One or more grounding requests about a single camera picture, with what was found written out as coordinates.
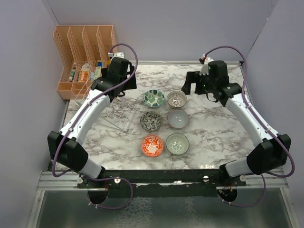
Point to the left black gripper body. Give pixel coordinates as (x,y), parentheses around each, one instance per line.
(104,71)

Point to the blue wave outside bowl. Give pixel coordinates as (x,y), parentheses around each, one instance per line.
(178,119)

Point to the orange plastic file organizer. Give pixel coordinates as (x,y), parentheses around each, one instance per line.
(77,45)

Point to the white paper pack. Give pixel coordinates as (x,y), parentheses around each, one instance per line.
(85,67)

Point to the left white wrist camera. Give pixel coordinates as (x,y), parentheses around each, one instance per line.
(111,55)

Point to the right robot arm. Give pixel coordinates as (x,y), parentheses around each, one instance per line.
(270,147)

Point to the green leaf pattern bowl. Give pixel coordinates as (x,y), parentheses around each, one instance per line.
(153,98)

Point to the green white box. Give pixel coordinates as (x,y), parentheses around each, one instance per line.
(97,72)

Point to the orange white floral bowl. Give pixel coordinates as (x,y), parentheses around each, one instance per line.
(152,145)

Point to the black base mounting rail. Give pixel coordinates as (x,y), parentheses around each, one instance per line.
(160,183)

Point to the red floral outside bowl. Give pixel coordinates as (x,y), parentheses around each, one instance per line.
(151,121)

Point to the white wire dish rack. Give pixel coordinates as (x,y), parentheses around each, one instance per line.
(117,115)

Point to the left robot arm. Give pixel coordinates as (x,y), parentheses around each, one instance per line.
(65,146)

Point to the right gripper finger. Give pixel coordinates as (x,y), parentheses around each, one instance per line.
(190,79)
(201,82)

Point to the orange spiral notebook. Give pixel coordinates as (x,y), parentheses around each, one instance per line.
(83,76)

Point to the purple pattern white bowl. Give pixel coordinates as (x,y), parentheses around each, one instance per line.
(176,99)

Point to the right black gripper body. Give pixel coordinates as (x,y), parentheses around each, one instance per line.
(207,87)

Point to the green mandala pattern bowl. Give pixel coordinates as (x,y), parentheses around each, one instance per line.
(177,144)

